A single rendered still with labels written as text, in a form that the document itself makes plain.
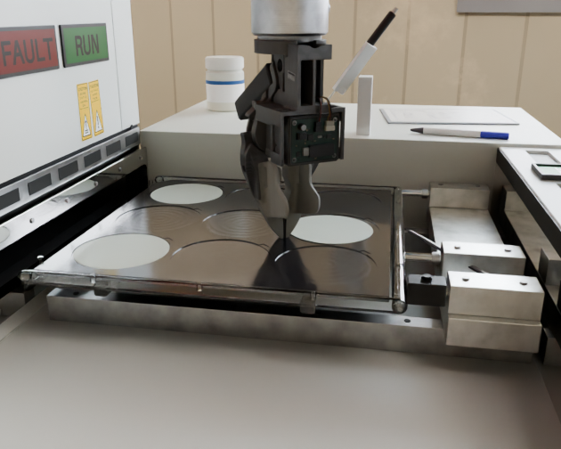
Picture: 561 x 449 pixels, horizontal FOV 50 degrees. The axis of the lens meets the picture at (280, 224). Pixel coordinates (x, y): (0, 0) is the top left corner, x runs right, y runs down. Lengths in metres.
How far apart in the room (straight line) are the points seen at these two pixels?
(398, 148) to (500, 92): 1.46
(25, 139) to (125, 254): 0.16
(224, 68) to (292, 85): 0.54
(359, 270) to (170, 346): 0.20
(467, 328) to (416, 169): 0.38
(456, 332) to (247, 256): 0.22
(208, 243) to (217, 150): 0.29
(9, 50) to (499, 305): 0.53
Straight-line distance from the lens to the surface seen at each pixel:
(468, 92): 2.34
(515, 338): 0.58
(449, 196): 0.87
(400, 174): 0.91
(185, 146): 0.95
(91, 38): 0.83
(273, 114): 0.58
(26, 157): 0.70
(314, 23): 0.59
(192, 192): 0.86
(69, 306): 0.70
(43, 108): 0.73
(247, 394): 0.56
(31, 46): 0.71
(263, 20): 0.60
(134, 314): 0.67
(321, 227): 0.71
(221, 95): 1.12
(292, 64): 0.58
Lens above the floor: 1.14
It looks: 19 degrees down
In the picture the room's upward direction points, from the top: straight up
